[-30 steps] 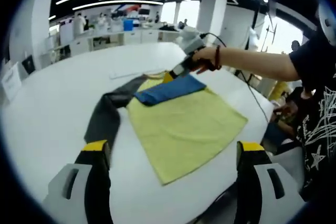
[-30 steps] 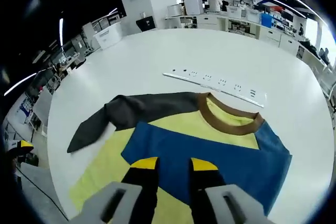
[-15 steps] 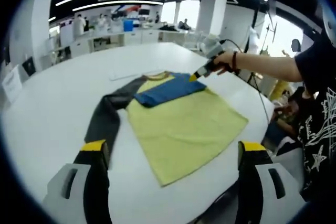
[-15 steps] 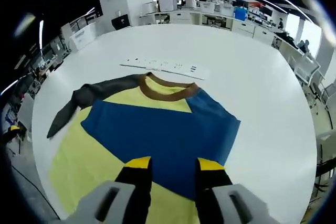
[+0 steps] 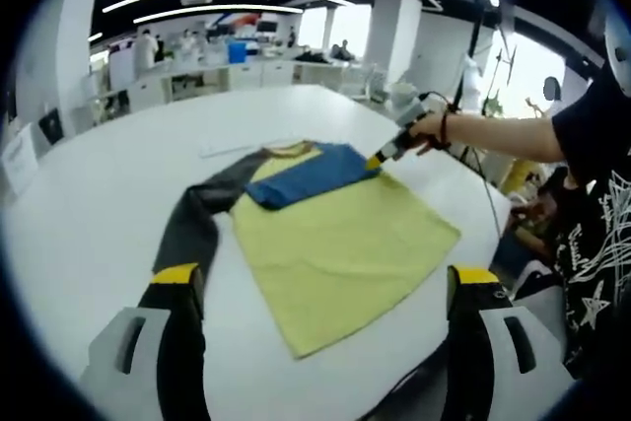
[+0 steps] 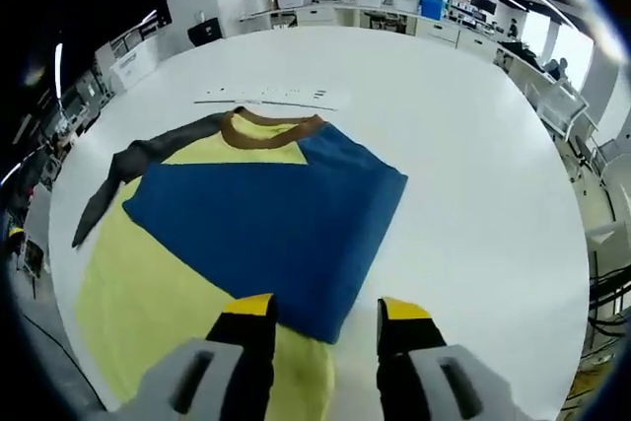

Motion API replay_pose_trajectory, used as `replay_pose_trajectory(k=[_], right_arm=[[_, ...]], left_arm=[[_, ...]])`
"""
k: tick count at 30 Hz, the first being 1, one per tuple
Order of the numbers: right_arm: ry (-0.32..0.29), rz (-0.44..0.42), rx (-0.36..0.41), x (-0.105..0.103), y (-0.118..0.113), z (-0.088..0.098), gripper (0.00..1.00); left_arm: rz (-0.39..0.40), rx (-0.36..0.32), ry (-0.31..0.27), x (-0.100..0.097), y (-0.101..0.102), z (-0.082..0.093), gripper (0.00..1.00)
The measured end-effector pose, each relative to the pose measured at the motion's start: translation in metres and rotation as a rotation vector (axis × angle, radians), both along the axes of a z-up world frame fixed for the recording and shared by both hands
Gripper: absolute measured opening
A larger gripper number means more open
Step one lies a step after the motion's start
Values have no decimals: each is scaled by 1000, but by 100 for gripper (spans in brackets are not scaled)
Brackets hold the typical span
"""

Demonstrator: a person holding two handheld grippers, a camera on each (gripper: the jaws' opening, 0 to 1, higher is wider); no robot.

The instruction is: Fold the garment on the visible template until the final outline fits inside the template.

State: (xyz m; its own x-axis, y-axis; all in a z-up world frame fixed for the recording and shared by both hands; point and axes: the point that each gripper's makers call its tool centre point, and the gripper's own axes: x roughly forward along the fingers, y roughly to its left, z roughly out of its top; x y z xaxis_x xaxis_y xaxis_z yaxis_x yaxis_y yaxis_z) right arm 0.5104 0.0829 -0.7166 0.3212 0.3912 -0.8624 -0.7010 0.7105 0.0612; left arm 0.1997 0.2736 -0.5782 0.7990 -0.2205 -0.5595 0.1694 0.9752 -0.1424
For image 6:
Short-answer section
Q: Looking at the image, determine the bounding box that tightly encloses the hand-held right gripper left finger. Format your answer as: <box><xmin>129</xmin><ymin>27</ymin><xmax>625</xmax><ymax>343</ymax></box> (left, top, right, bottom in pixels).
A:
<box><xmin>105</xmin><ymin>292</ymin><xmax>278</xmax><ymax>421</ymax></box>

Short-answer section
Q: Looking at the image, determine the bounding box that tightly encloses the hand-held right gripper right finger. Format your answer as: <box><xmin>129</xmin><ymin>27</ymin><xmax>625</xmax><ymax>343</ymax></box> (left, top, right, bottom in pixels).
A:
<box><xmin>376</xmin><ymin>296</ymin><xmax>526</xmax><ymax>421</ymax></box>

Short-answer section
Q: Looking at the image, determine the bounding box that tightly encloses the yellow blue black garment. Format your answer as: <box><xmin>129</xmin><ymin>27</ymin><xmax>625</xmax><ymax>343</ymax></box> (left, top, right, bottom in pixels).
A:
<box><xmin>71</xmin><ymin>107</ymin><xmax>409</xmax><ymax>421</ymax></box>

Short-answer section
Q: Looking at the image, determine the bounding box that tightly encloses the white storage bin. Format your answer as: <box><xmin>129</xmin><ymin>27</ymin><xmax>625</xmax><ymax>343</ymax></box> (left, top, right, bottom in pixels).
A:
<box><xmin>108</xmin><ymin>39</ymin><xmax>162</xmax><ymax>93</ymax></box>

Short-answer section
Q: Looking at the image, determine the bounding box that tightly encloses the white office chair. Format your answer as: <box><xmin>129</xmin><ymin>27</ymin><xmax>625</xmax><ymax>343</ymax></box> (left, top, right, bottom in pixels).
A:
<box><xmin>525</xmin><ymin>80</ymin><xmax>591</xmax><ymax>139</ymax></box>
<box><xmin>571</xmin><ymin>137</ymin><xmax>623</xmax><ymax>180</ymax></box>

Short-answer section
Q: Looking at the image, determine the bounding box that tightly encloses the black waste bin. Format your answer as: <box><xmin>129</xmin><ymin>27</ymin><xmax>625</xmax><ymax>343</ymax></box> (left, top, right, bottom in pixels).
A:
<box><xmin>187</xmin><ymin>18</ymin><xmax>222</xmax><ymax>47</ymax></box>

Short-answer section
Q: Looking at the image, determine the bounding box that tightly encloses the row of white cabinets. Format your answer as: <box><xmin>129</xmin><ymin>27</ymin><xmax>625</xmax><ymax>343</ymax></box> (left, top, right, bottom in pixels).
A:
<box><xmin>241</xmin><ymin>0</ymin><xmax>524</xmax><ymax>72</ymax></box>

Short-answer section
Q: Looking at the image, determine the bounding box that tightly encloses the blue box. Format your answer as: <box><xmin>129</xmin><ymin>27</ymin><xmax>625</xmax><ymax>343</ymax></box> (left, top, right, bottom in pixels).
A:
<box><xmin>419</xmin><ymin>0</ymin><xmax>448</xmax><ymax>21</ymax></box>

